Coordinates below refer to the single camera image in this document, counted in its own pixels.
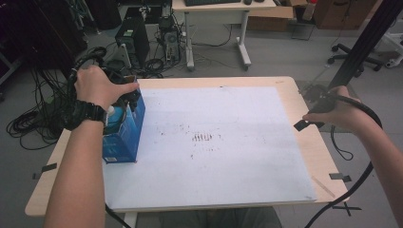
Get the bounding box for white table mat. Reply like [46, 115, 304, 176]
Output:
[102, 85, 318, 213]

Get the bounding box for blue cardboard box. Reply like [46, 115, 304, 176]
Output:
[102, 75, 147, 164]

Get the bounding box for person's left hand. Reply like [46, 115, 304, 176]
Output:
[73, 65, 141, 111]

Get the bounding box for thick black gripper cable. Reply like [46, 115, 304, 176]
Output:
[303, 94, 384, 228]

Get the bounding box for flat cardboard box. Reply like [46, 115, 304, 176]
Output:
[246, 5, 296, 33]

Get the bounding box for large brown cardboard box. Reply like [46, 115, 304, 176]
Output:
[313, 0, 378, 31]

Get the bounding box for person's right hand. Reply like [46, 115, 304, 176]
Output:
[301, 85, 371, 133]

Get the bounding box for thin black cable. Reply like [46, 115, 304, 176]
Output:
[330, 125, 355, 162]

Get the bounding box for black wristwatch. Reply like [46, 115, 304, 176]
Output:
[62, 99, 109, 132]

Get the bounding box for black tape strip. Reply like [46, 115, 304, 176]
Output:
[328, 172, 353, 183]
[31, 161, 58, 181]

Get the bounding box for blue plastic bottle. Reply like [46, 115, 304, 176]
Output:
[104, 105, 128, 136]

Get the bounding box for black computer tower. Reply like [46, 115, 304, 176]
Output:
[114, 15, 151, 69]

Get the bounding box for black office chair base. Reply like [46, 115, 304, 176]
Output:
[326, 43, 385, 72]

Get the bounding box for black metal stand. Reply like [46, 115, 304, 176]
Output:
[327, 0, 403, 91]

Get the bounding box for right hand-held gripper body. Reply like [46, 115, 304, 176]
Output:
[304, 85, 337, 115]

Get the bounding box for black keyboard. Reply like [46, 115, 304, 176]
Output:
[183, 0, 242, 8]

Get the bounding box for person's grey trousers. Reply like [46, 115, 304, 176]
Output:
[157, 206, 283, 228]

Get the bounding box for white desk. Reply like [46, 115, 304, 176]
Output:
[171, 0, 278, 72]

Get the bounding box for black tape cross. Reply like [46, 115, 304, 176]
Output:
[332, 201, 362, 218]

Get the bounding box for open computer case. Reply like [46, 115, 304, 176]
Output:
[158, 14, 182, 64]

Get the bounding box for bundle of black cables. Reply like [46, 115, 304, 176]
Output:
[5, 47, 108, 151]

